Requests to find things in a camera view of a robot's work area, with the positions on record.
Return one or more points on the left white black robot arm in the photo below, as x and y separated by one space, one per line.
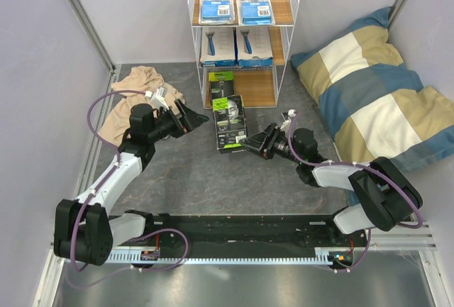
84 231

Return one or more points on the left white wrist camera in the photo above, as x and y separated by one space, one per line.
156 98

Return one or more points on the black green Gillette razor box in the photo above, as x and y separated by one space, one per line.
221 84

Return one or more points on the Gillette razor white card pack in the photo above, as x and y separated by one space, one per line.
255 12

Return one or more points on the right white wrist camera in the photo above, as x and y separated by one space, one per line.
287 119

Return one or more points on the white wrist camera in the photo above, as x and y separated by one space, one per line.
287 119
156 98

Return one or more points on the blue beige checkered pillow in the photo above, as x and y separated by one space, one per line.
373 105

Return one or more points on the blue Gillette razor blister pack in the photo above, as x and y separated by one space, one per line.
216 12

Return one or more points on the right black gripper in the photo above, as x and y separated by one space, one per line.
256 141

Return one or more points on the light blue slotted cable duct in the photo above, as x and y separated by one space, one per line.
125 255

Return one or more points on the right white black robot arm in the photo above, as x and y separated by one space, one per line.
386 198

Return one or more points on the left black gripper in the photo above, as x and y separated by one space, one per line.
189 121

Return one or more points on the Harry's razor box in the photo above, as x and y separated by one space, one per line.
218 48
254 47

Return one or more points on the black green razor box portrait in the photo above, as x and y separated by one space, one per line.
230 123

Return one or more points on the white wire wooden shelf unit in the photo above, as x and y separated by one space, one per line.
258 85

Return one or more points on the beige crumpled cloth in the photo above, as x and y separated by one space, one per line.
142 79

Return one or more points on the aluminium frame rail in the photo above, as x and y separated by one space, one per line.
92 34

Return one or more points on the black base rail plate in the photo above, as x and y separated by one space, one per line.
246 235

